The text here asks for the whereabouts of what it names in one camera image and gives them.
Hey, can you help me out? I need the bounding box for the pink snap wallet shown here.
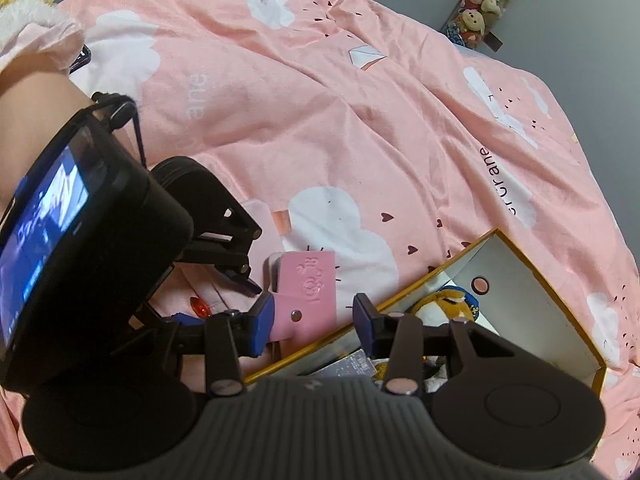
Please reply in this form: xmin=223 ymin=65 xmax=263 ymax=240
xmin=267 ymin=252 xmax=337 ymax=343

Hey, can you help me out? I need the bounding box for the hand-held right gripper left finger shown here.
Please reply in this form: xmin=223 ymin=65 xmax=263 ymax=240
xmin=127 ymin=292 xmax=277 ymax=397

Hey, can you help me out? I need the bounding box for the hanging column of plush toys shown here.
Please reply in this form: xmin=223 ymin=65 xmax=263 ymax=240
xmin=445 ymin=0 xmax=541 ymax=48

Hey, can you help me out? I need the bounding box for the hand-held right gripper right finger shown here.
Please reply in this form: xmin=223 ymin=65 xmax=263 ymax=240
xmin=352 ymin=292 xmax=501 ymax=396

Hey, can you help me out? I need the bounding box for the yellow cardboard box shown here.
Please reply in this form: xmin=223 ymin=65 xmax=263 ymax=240
xmin=244 ymin=227 xmax=608 ymax=393

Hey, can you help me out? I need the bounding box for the black smartphone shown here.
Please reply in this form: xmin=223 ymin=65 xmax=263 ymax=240
xmin=69 ymin=44 xmax=92 ymax=75

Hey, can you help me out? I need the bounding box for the illustrated card box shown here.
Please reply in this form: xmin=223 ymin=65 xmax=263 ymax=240
xmin=315 ymin=347 xmax=378 ymax=378

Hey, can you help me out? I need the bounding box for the red panda sailor plush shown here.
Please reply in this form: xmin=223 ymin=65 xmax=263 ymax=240
xmin=410 ymin=286 xmax=483 ymax=326

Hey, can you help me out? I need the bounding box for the person's left forearm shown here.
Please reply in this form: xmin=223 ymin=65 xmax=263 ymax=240
xmin=0 ymin=0 xmax=98 ymax=211

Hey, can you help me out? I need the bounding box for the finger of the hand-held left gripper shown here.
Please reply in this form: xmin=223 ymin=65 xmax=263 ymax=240
xmin=192 ymin=199 xmax=264 ymax=257
xmin=172 ymin=250 xmax=263 ymax=297

